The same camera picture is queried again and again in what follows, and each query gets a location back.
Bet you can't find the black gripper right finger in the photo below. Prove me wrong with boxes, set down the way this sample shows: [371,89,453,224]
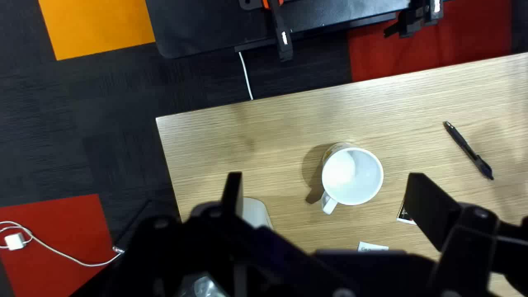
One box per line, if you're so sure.
[399,173,461,249]

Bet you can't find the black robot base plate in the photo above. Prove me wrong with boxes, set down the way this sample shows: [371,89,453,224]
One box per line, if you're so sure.
[145,0,410,57]

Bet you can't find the black orange clamp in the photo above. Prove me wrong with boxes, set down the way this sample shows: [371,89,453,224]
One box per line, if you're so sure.
[237,0,293,61]

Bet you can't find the black pen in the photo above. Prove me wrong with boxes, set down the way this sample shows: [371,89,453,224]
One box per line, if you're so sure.
[442,120,494,179]

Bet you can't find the white power cable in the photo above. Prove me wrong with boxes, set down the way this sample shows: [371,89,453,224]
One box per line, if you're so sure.
[235,49,255,102]

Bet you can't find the white ceramic cup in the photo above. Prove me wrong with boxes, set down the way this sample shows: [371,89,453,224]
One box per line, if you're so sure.
[320,143,384,214]

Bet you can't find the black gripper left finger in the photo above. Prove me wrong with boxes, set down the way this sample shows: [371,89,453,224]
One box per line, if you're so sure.
[221,171,242,214]

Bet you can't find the small white sachet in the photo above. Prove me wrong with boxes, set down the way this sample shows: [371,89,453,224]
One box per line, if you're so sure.
[357,240,389,252]

